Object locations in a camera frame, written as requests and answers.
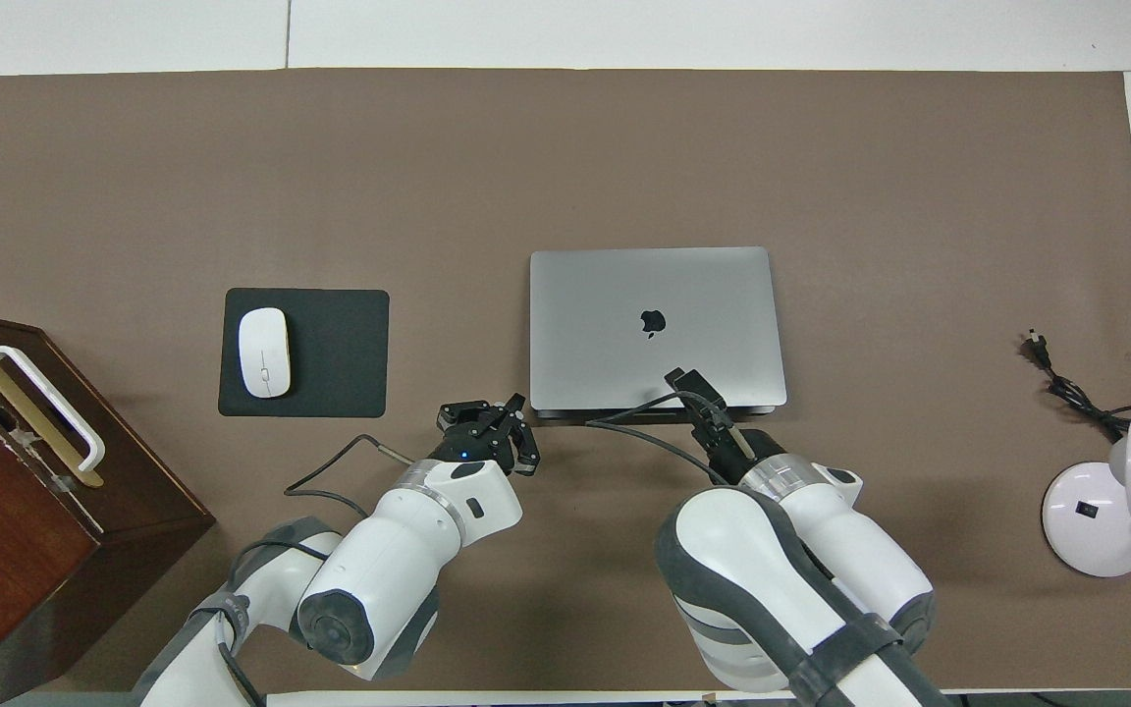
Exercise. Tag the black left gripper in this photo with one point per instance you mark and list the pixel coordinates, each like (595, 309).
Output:
(472, 444)

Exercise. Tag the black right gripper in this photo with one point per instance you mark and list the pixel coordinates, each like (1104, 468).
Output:
(723, 432)

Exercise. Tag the silver grey laptop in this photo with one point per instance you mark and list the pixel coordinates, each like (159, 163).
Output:
(624, 295)

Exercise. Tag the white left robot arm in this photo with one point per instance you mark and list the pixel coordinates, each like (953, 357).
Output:
(389, 560)

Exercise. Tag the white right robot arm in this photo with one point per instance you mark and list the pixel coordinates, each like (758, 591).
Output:
(772, 579)

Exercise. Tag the black mouse pad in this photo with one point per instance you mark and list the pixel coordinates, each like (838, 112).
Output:
(345, 353)

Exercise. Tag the white computer mouse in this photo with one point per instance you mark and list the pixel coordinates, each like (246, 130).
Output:
(263, 352)

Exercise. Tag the brown table mat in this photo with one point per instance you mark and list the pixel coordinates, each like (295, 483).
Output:
(565, 157)

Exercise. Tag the white desk lamp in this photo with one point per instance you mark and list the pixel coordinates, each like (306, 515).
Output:
(1086, 520)

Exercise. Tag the dark brown wooden box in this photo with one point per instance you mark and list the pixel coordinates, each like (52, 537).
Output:
(26, 550)

